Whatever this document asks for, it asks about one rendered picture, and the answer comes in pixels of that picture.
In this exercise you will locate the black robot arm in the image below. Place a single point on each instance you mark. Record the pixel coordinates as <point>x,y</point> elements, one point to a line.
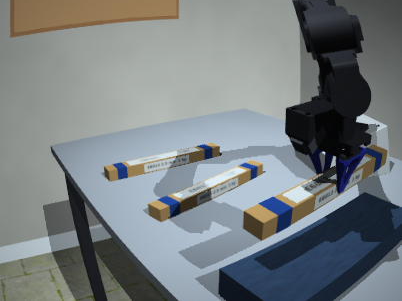
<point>330,28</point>

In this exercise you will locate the tan rectangular box with blue bands and white label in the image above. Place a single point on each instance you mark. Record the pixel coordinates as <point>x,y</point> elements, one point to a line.
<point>279,212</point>

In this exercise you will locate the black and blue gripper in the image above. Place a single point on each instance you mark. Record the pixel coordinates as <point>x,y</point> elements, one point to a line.
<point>343,157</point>

